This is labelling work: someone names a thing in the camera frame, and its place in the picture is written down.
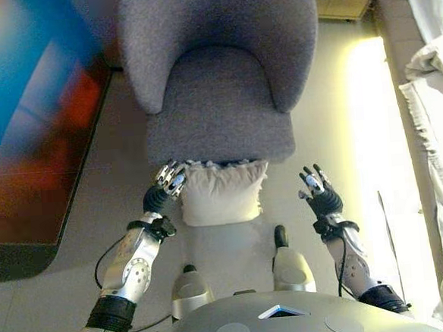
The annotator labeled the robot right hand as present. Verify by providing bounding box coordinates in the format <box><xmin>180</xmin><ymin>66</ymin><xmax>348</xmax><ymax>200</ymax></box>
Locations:
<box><xmin>296</xmin><ymin>161</ymin><xmax>344</xmax><ymax>221</ymax></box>

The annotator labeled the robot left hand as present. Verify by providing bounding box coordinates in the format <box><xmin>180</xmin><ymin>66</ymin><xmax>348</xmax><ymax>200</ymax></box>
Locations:
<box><xmin>139</xmin><ymin>158</ymin><xmax>190</xmax><ymax>216</ymax></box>

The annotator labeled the white fringed cushion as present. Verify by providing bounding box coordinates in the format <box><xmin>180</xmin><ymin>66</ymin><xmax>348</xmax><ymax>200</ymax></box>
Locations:
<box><xmin>177</xmin><ymin>155</ymin><xmax>274</xmax><ymax>229</ymax></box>

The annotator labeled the silver robot right leg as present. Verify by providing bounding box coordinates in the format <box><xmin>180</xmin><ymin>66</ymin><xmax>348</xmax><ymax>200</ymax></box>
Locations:
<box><xmin>269</xmin><ymin>223</ymin><xmax>317</xmax><ymax>296</ymax></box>

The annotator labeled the silver robot leg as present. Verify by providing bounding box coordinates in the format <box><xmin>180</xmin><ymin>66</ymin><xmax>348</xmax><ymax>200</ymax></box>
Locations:
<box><xmin>269</xmin><ymin>223</ymin><xmax>317</xmax><ymax>296</ymax></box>
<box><xmin>168</xmin><ymin>262</ymin><xmax>214</xmax><ymax>324</ymax></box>

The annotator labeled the thin dark rod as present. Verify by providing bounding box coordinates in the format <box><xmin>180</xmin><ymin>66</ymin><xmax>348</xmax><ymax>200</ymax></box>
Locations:
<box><xmin>377</xmin><ymin>189</ymin><xmax>409</xmax><ymax>307</ymax></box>

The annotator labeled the silver robot left leg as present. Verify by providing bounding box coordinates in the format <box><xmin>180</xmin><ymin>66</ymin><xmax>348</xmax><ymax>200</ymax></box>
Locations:
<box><xmin>168</xmin><ymin>262</ymin><xmax>214</xmax><ymax>324</ymax></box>

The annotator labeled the grey fabric armchair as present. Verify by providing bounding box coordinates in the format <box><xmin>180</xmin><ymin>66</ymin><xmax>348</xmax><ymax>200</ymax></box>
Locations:
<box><xmin>112</xmin><ymin>0</ymin><xmax>328</xmax><ymax>174</ymax></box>

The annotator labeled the silver robot torso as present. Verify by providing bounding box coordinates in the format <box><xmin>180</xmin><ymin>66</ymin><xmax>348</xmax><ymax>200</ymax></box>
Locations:
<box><xmin>135</xmin><ymin>279</ymin><xmax>443</xmax><ymax>332</ymax></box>

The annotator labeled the glossy brown cabinet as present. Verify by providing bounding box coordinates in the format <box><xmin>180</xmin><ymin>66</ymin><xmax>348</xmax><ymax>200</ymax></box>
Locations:
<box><xmin>0</xmin><ymin>0</ymin><xmax>139</xmax><ymax>283</ymax></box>

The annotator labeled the beige upholstered bed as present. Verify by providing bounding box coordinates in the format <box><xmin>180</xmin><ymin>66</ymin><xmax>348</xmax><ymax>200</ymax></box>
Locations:
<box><xmin>372</xmin><ymin>0</ymin><xmax>443</xmax><ymax>332</ymax></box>

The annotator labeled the white duvet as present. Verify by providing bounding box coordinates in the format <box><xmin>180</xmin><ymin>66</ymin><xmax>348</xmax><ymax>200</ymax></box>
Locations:
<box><xmin>399</xmin><ymin>0</ymin><xmax>443</xmax><ymax>105</ymax></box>

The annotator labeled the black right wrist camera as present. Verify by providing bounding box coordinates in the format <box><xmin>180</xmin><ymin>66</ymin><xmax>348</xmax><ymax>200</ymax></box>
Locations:
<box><xmin>312</xmin><ymin>218</ymin><xmax>335</xmax><ymax>241</ymax></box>

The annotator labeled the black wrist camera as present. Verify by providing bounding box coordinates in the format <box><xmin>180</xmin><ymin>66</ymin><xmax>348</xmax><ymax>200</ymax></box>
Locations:
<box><xmin>312</xmin><ymin>218</ymin><xmax>335</xmax><ymax>241</ymax></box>
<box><xmin>149</xmin><ymin>215</ymin><xmax>178</xmax><ymax>240</ymax></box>

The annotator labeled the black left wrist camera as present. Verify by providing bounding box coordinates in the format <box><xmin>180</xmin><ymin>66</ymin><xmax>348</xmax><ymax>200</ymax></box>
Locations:
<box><xmin>149</xmin><ymin>215</ymin><xmax>178</xmax><ymax>240</ymax></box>

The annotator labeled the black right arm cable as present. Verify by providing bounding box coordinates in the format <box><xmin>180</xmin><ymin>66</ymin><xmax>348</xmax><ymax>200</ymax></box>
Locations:
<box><xmin>332</xmin><ymin>233</ymin><xmax>353</xmax><ymax>299</ymax></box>

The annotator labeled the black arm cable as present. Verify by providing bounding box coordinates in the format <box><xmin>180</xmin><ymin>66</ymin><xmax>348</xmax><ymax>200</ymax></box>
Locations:
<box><xmin>92</xmin><ymin>238</ymin><xmax>140</xmax><ymax>294</ymax></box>
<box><xmin>332</xmin><ymin>233</ymin><xmax>353</xmax><ymax>299</ymax></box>

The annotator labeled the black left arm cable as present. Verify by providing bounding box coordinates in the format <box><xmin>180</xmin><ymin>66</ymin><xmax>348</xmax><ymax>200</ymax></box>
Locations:
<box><xmin>92</xmin><ymin>238</ymin><xmax>140</xmax><ymax>294</ymax></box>

